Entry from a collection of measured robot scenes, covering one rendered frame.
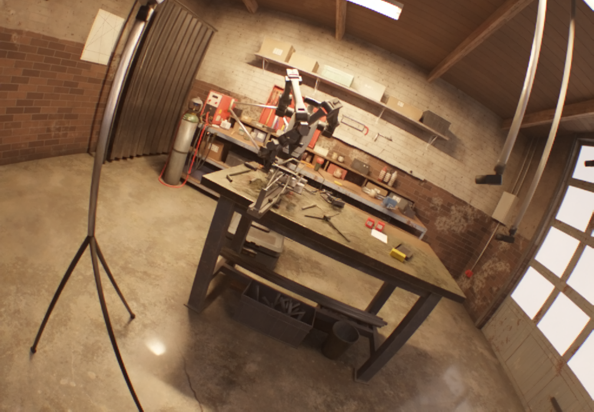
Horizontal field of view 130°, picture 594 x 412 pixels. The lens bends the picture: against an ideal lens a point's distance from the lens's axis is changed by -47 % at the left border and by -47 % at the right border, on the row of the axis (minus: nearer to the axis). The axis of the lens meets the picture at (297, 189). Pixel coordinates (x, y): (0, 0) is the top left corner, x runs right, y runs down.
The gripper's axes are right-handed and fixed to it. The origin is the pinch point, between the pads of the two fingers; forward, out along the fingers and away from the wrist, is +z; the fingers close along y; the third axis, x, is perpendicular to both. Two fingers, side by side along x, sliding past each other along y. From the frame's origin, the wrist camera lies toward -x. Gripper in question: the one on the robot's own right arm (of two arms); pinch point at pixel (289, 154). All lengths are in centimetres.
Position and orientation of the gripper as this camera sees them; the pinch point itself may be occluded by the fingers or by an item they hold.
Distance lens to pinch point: 155.0
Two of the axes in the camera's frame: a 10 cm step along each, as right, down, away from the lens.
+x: 2.0, -2.0, 9.6
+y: 9.0, 4.3, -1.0
